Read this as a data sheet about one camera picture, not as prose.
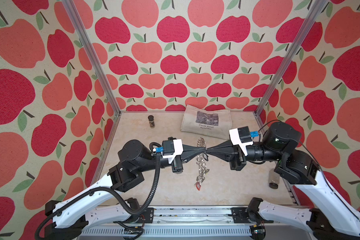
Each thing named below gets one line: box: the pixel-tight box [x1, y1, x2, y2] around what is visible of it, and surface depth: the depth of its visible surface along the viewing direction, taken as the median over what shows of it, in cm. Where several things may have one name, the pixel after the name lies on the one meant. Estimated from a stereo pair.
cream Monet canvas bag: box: [180, 104, 233, 140], surface depth 108 cm
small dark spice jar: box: [148, 115, 155, 129], surface depth 109 cm
